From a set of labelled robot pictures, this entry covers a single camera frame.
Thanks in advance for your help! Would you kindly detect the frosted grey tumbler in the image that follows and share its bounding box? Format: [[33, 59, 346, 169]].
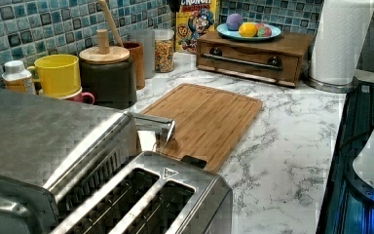
[[131, 29, 155, 79]]

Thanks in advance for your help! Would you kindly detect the dark canister with wooden lid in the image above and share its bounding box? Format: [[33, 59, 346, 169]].
[[79, 29, 137, 109]]

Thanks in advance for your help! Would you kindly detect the bamboo cutting board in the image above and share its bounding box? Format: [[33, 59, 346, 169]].
[[142, 83, 263, 173]]

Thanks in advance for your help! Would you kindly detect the steel paper towel holder base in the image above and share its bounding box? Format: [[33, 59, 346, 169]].
[[302, 77, 359, 94]]

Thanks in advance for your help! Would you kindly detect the purple toy fruit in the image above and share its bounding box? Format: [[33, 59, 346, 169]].
[[226, 14, 243, 31]]

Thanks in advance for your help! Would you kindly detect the yellow cereal box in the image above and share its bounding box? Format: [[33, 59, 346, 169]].
[[175, 0, 219, 54]]

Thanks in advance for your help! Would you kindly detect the red green toy fruit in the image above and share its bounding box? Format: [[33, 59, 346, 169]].
[[256, 23, 272, 37]]

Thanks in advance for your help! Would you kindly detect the stainless steel slot toaster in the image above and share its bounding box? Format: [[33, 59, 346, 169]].
[[50, 151, 233, 234]]

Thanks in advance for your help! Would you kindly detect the glass jar of cereal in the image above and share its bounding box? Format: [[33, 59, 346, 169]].
[[154, 29, 174, 72]]

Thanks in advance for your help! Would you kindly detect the white capped spice bottle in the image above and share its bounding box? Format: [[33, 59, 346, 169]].
[[2, 60, 36, 95]]

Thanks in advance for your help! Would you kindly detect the stainless steel toaster oven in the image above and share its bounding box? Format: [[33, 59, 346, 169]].
[[0, 89, 139, 234]]

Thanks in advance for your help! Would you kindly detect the wooden spoon handle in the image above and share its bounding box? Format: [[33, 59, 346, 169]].
[[98, 0, 124, 47]]

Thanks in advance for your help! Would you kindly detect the light blue plate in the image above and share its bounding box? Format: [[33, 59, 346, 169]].
[[216, 23, 281, 42]]

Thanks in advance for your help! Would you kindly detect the wooden toy oven box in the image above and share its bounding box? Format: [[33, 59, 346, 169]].
[[196, 32, 314, 88]]

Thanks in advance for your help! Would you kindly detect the yellow mug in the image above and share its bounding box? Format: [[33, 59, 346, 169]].
[[28, 54, 81, 98]]

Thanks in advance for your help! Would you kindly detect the steel oven door handle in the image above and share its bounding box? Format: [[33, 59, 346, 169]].
[[132, 113, 175, 145]]

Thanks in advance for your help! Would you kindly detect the pink mug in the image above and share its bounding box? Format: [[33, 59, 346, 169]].
[[62, 89, 95, 104]]

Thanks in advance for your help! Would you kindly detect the yellow toy lemon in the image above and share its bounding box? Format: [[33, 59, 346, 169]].
[[238, 22, 258, 37]]

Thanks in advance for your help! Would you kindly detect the brown utensil holder cup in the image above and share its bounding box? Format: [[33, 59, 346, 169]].
[[124, 42, 145, 90]]

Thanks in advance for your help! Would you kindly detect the white paper towel roll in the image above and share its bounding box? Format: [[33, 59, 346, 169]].
[[309, 0, 374, 85]]

